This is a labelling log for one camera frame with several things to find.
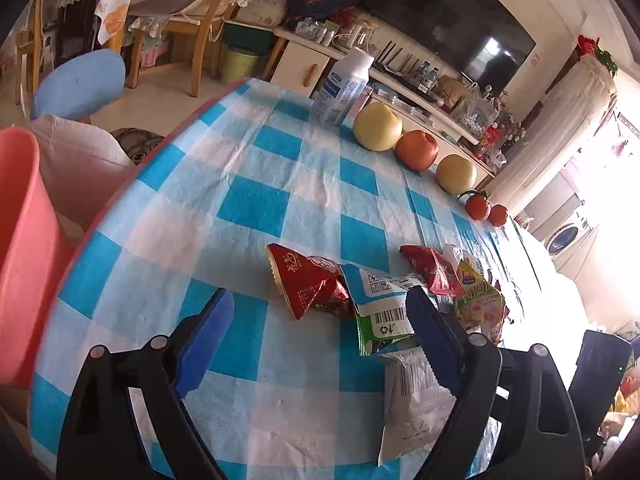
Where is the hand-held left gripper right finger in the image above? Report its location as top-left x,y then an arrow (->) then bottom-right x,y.
405,285 -> 586,480

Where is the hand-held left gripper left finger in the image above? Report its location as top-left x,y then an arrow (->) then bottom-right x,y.
56,287 -> 236,480

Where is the green yellow snack wrapper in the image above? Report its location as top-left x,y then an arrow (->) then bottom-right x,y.
452,280 -> 508,346

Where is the green white snack packet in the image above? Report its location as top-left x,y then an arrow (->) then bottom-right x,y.
341,262 -> 431,358

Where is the red snack wrapper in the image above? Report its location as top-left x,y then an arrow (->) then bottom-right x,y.
399,244 -> 467,298
264,242 -> 355,322

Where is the small white blue-print pouch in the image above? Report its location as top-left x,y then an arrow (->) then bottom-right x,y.
442,243 -> 496,286

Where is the pink plastic bin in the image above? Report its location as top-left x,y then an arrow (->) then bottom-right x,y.
0,126 -> 76,391

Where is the blue white checkered tablecloth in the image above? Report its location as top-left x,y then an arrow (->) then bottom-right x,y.
27,77 -> 591,480

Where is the white washing machine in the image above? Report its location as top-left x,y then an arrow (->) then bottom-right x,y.
542,205 -> 601,273

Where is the tangerine with green leaf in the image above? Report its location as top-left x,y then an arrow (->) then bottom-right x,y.
457,189 -> 492,222

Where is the large golden pear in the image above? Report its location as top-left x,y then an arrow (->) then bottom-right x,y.
435,154 -> 478,196

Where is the red apple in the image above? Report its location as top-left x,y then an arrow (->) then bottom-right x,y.
396,130 -> 440,171

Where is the owl print floor mat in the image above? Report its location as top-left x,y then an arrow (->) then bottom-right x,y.
110,127 -> 166,166

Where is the red plastic bag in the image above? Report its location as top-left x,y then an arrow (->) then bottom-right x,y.
477,122 -> 506,158

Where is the pale yellow pear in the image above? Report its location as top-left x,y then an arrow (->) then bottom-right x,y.
352,101 -> 403,152

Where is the clear plastic bag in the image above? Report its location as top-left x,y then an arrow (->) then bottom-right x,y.
452,82 -> 501,133

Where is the beige snack bag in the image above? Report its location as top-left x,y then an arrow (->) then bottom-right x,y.
432,76 -> 468,108

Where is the white covered refrigerator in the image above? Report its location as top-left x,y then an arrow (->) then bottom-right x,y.
492,55 -> 618,211

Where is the white blue-label bottle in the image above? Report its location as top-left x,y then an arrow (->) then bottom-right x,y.
309,50 -> 376,128

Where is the light green waste bin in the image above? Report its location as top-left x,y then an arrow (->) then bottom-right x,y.
218,44 -> 261,85

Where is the black wifi router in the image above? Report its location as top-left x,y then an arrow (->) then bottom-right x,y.
375,42 -> 418,73

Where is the wooden chair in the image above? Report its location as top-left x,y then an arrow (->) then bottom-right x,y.
127,0 -> 251,98

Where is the cream tv cabinet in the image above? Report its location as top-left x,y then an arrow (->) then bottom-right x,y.
267,25 -> 496,191

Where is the dark green storage box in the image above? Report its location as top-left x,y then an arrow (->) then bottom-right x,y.
222,20 -> 275,56

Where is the white electric kettle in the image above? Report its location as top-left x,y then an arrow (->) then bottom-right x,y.
342,22 -> 376,51

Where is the red flower decoration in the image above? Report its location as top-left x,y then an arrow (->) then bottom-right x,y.
575,35 -> 618,78

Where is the black television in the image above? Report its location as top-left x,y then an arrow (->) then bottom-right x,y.
357,0 -> 537,98

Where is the white cloth orange print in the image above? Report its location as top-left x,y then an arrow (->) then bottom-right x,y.
96,0 -> 146,45

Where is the wooden chair lace cover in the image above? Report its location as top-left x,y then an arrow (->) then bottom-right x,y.
15,0 -> 56,106

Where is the white sack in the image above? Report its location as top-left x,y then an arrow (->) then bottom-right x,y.
235,0 -> 288,26

